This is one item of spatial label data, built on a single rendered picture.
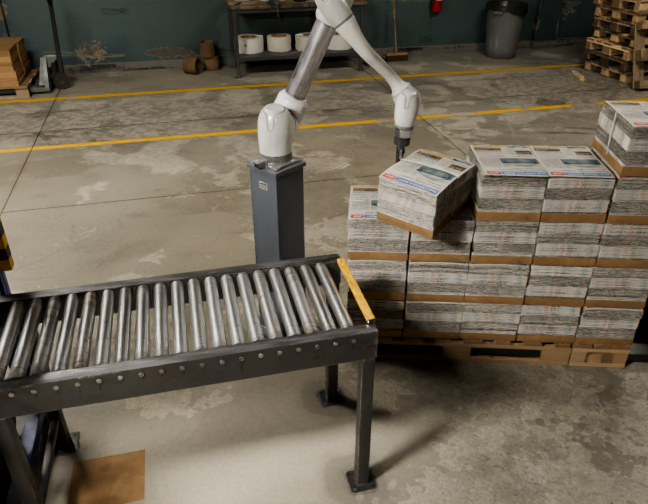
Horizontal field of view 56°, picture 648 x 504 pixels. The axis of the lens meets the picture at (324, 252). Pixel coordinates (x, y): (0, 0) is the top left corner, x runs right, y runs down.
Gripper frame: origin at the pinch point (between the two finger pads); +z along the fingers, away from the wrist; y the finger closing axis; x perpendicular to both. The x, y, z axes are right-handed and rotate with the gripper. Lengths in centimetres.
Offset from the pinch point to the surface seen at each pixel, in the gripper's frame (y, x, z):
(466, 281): -19, -40, 43
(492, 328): -19, -58, 69
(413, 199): -31.8, -6.1, -4.4
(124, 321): -101, 96, 22
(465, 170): -14.3, -28.7, -12.8
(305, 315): -93, 33, 17
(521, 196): -18, -55, -5
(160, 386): -124, 77, 29
